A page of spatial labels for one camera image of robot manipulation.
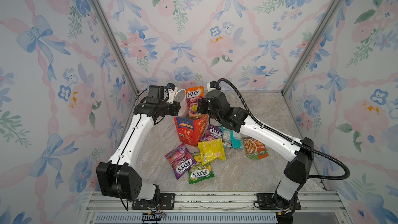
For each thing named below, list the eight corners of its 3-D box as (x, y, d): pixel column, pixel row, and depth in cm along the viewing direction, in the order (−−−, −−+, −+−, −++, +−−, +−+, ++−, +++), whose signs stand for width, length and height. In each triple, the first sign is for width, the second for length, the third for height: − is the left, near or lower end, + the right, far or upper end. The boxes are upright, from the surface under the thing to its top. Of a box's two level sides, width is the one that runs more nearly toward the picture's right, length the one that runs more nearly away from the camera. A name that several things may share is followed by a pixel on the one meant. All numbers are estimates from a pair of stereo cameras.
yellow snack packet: (202, 165, 85) (202, 162, 82) (198, 144, 92) (198, 142, 89) (226, 160, 86) (227, 158, 84) (220, 140, 94) (221, 138, 91)
